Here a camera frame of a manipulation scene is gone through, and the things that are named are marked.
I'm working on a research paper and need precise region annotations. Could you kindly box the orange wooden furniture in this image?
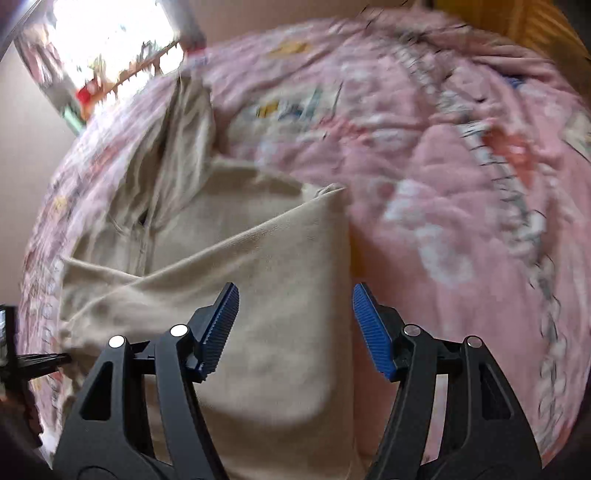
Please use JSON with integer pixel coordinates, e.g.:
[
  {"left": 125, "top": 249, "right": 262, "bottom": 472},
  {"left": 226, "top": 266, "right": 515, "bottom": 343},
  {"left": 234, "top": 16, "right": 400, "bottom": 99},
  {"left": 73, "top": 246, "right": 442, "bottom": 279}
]
[{"left": 434, "top": 0, "right": 578, "bottom": 79}]

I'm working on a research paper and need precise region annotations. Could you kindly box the beige garment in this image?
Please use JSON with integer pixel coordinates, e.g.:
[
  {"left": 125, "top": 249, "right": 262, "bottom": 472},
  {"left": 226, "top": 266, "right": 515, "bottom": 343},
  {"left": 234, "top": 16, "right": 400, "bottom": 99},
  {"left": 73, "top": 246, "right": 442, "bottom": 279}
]
[{"left": 58, "top": 76, "right": 365, "bottom": 480}]

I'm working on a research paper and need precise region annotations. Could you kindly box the bright window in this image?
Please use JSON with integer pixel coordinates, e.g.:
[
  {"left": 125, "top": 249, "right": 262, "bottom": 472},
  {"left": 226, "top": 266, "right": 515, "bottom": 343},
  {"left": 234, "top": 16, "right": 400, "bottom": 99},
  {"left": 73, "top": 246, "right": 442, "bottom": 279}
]
[{"left": 14, "top": 0, "right": 204, "bottom": 130}]

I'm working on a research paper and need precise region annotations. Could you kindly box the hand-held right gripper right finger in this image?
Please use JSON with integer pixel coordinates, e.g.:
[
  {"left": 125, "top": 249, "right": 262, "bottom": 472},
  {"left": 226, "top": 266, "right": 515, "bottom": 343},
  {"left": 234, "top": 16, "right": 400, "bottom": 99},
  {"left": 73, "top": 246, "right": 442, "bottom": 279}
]
[{"left": 352, "top": 283, "right": 542, "bottom": 480}]

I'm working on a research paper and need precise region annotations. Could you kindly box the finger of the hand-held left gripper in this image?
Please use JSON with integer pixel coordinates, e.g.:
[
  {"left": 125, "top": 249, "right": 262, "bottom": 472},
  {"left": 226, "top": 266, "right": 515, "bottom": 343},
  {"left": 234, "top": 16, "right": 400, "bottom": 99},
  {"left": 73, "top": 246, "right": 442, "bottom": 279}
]
[{"left": 16, "top": 352, "right": 72, "bottom": 377}]

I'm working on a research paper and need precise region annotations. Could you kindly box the pink printed blanket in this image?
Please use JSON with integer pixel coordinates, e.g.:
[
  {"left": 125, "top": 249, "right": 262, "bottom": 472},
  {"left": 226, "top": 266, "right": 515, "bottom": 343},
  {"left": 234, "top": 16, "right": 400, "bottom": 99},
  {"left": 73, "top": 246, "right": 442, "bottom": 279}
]
[{"left": 18, "top": 7, "right": 591, "bottom": 472}]

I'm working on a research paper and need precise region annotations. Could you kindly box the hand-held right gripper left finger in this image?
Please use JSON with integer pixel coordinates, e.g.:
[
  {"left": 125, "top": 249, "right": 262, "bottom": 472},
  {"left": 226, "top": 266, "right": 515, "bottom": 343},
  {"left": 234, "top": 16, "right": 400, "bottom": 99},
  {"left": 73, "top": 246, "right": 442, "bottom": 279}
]
[{"left": 53, "top": 282, "right": 240, "bottom": 480}]

